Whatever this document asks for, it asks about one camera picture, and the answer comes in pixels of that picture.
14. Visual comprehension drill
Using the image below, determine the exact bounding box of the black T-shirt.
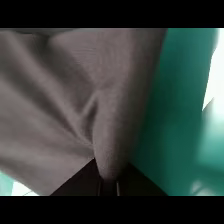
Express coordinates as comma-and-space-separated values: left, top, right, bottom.
0, 28, 168, 197

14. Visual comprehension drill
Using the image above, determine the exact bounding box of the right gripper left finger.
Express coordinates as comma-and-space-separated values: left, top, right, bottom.
49, 157, 103, 197

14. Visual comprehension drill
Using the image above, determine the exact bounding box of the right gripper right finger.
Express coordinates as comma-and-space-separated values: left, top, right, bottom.
115, 161, 168, 197

